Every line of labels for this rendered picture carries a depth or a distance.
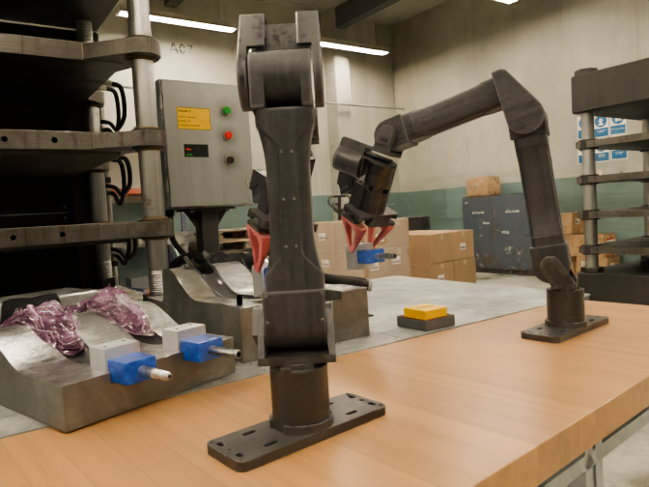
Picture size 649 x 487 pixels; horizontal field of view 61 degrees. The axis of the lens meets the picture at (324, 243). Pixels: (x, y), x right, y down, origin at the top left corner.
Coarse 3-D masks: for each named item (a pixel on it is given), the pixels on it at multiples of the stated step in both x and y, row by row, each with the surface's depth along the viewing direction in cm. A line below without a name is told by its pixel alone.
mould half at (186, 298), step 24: (216, 264) 119; (240, 264) 121; (168, 288) 115; (192, 288) 108; (240, 288) 111; (336, 288) 103; (360, 288) 101; (168, 312) 116; (192, 312) 104; (216, 312) 95; (240, 312) 87; (336, 312) 98; (360, 312) 101; (240, 336) 87; (336, 336) 98; (360, 336) 101; (240, 360) 88
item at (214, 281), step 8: (184, 256) 118; (208, 256) 120; (216, 256) 123; (224, 256) 124; (232, 256) 124; (240, 256) 122; (248, 256) 126; (192, 264) 116; (208, 264) 118; (248, 264) 126; (200, 272) 114; (208, 272) 119; (216, 272) 115; (208, 280) 112; (216, 280) 113; (216, 288) 111; (224, 288) 111; (224, 296) 108; (232, 296) 108; (248, 296) 103
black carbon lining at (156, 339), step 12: (12, 300) 95; (24, 300) 97; (36, 300) 99; (48, 300) 100; (12, 312) 95; (0, 324) 92; (132, 336) 84; (144, 336) 85; (156, 336) 86; (84, 348) 78; (72, 360) 73; (84, 360) 75
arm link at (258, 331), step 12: (252, 312) 60; (252, 324) 59; (252, 336) 59; (264, 336) 58; (264, 348) 58; (300, 348) 61; (312, 348) 60; (324, 348) 60; (264, 360) 57; (276, 360) 57; (288, 360) 57; (300, 360) 57; (312, 360) 57; (324, 360) 57
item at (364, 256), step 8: (360, 248) 117; (368, 248) 118; (376, 248) 117; (352, 256) 117; (360, 256) 116; (368, 256) 113; (376, 256) 114; (384, 256) 112; (392, 256) 110; (352, 264) 118; (360, 264) 117; (368, 264) 118
